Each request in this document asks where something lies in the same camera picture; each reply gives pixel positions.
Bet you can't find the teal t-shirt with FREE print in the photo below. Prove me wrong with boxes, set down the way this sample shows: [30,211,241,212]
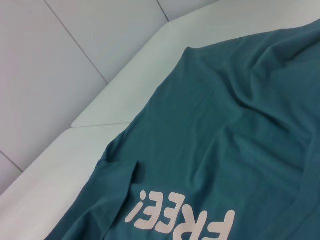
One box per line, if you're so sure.
[44,18,320,240]

